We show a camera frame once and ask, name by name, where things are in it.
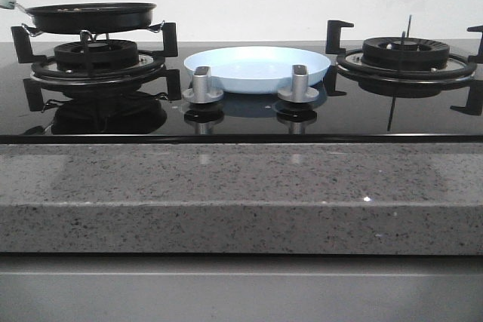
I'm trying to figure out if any right black pan support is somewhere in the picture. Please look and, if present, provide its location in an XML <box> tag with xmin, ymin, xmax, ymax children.
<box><xmin>325</xmin><ymin>20</ymin><xmax>482</xmax><ymax>115</ymax></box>

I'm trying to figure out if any left silver stove knob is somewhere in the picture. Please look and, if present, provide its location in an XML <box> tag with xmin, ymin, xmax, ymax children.
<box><xmin>182</xmin><ymin>66</ymin><xmax>223</xmax><ymax>104</ymax></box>

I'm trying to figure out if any black frying pan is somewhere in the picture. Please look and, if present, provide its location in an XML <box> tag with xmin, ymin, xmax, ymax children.
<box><xmin>1</xmin><ymin>0</ymin><xmax>156</xmax><ymax>35</ymax></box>

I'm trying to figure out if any silver stove knob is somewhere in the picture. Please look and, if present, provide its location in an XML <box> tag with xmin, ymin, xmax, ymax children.
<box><xmin>277</xmin><ymin>65</ymin><xmax>319</xmax><ymax>103</ymax></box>
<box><xmin>182</xmin><ymin>66</ymin><xmax>223</xmax><ymax>104</ymax></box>

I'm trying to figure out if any left black pan support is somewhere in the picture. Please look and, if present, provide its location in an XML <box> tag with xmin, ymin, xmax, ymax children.
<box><xmin>11</xmin><ymin>23</ymin><xmax>181</xmax><ymax>103</ymax></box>

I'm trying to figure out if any black pan support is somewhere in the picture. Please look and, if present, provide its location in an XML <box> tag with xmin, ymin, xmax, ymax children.
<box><xmin>325</xmin><ymin>20</ymin><xmax>482</xmax><ymax>115</ymax></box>
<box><xmin>11</xmin><ymin>23</ymin><xmax>181</xmax><ymax>103</ymax></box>

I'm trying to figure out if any black glass cooktop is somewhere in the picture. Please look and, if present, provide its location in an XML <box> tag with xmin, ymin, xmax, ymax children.
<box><xmin>1</xmin><ymin>42</ymin><xmax>482</xmax><ymax>144</ymax></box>

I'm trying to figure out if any left black gas burner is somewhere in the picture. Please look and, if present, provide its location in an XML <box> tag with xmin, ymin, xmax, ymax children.
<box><xmin>54</xmin><ymin>39</ymin><xmax>139</xmax><ymax>72</ymax></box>

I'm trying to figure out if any right black gas burner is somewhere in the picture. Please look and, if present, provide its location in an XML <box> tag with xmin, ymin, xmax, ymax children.
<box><xmin>361</xmin><ymin>37</ymin><xmax>450</xmax><ymax>71</ymax></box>

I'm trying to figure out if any wire pan reducer ring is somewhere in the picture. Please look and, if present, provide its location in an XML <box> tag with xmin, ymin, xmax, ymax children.
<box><xmin>21</xmin><ymin>20</ymin><xmax>166</xmax><ymax>42</ymax></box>

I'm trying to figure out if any grey cabinet front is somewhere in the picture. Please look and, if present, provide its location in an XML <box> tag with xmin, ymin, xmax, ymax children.
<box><xmin>1</xmin><ymin>255</ymin><xmax>482</xmax><ymax>321</ymax></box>

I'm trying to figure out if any right silver stove knob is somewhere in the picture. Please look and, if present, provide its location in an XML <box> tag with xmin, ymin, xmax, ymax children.
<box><xmin>277</xmin><ymin>65</ymin><xmax>319</xmax><ymax>103</ymax></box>

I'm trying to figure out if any light blue plate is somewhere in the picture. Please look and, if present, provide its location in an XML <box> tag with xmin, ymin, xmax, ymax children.
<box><xmin>184</xmin><ymin>46</ymin><xmax>331</xmax><ymax>94</ymax></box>

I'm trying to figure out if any black gas burner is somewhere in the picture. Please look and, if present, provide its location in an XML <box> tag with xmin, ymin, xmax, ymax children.
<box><xmin>54</xmin><ymin>39</ymin><xmax>139</xmax><ymax>72</ymax></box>
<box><xmin>361</xmin><ymin>37</ymin><xmax>450</xmax><ymax>71</ymax></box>

